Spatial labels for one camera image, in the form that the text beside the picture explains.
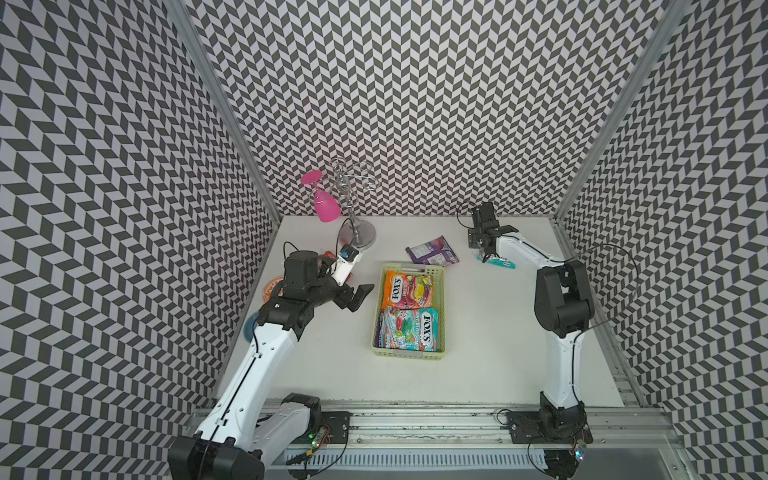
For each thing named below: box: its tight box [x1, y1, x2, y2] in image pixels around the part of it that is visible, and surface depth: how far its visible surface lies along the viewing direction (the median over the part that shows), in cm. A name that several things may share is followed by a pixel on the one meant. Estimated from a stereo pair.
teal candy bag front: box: [380, 307, 439, 352], surface depth 84 cm
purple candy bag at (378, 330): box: [374, 312, 383, 347], surface depth 85 cm
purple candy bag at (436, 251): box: [405, 235, 460, 266], surface depth 108 cm
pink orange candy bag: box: [382, 270, 434, 310], surface depth 94 cm
